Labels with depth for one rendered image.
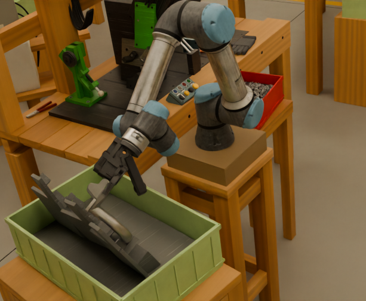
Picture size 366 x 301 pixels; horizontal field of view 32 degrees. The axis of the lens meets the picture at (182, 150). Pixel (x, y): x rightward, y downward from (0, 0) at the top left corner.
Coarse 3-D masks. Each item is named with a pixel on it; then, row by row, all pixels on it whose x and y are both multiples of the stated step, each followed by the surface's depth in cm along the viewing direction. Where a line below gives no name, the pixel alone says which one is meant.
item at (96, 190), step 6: (102, 180) 181; (108, 180) 181; (90, 186) 180; (96, 186) 180; (102, 186) 180; (90, 192) 179; (96, 192) 180; (96, 198) 179; (102, 198) 179; (96, 204) 179
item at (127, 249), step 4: (116, 240) 191; (120, 240) 189; (132, 240) 190; (136, 240) 191; (120, 244) 189; (124, 244) 190; (128, 244) 190; (132, 244) 190; (124, 248) 189; (128, 248) 190; (132, 248) 190; (128, 252) 190
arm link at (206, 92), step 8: (200, 88) 237; (208, 88) 235; (216, 88) 234; (200, 96) 232; (208, 96) 231; (216, 96) 232; (200, 104) 234; (208, 104) 233; (216, 104) 231; (200, 112) 236; (208, 112) 234; (216, 112) 231; (200, 120) 239; (208, 120) 236; (216, 120) 235
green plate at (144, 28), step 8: (136, 8) 291; (144, 8) 288; (152, 8) 286; (136, 16) 292; (144, 16) 290; (152, 16) 287; (136, 24) 294; (144, 24) 291; (152, 24) 288; (136, 32) 295; (144, 32) 292; (152, 32) 290; (136, 40) 296; (144, 40) 293; (152, 40) 291; (144, 48) 295
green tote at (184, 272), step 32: (64, 192) 231; (128, 192) 232; (32, 224) 225; (192, 224) 211; (32, 256) 215; (192, 256) 196; (64, 288) 206; (96, 288) 187; (160, 288) 189; (192, 288) 201
